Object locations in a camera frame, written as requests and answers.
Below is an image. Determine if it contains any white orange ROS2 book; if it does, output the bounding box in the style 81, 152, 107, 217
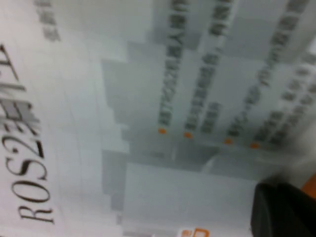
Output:
0, 0, 316, 237

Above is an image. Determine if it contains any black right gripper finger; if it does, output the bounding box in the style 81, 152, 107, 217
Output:
249, 182, 316, 237

